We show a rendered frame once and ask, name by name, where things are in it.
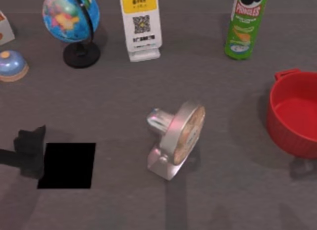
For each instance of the red plastic pot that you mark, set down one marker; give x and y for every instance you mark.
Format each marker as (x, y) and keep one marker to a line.
(293, 113)

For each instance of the blue globe on black stand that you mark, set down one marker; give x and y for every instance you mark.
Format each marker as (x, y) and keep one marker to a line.
(71, 22)

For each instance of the black square pad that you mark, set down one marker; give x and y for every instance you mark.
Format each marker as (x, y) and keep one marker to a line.
(68, 165)

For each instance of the white cardboard box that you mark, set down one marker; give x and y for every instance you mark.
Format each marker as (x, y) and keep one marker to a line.
(4, 28)

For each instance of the green Pringles can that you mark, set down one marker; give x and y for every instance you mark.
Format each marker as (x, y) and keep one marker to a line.
(245, 24)

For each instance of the white QR code sign stand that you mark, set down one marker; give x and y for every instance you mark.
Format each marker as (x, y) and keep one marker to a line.
(141, 24)

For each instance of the blue service bell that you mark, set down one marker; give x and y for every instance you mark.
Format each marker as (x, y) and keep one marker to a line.
(12, 65)

